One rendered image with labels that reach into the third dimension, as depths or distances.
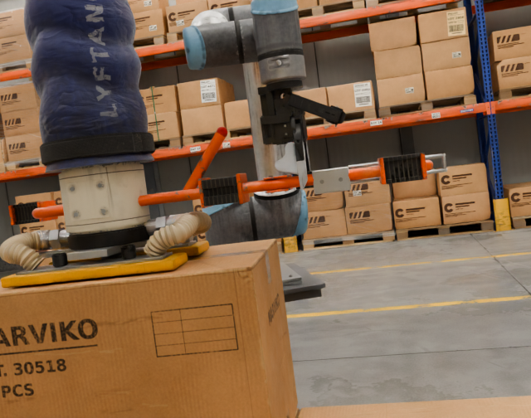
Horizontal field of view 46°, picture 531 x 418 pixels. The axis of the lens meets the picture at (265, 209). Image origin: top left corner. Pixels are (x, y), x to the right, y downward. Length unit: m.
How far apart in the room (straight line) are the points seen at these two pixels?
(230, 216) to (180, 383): 0.92
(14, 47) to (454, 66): 6.07
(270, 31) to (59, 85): 0.41
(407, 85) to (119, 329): 7.39
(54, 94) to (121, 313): 0.43
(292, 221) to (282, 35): 0.90
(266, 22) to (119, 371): 0.70
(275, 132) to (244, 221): 0.81
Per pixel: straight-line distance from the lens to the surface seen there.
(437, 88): 8.36
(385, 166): 1.21
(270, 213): 2.00
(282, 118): 1.21
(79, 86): 1.26
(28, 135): 9.71
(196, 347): 1.14
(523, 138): 9.78
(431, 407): 1.49
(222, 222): 2.00
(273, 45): 1.22
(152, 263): 1.16
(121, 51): 1.29
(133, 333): 1.17
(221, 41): 1.34
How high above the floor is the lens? 1.10
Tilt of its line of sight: 3 degrees down
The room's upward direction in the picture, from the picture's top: 7 degrees counter-clockwise
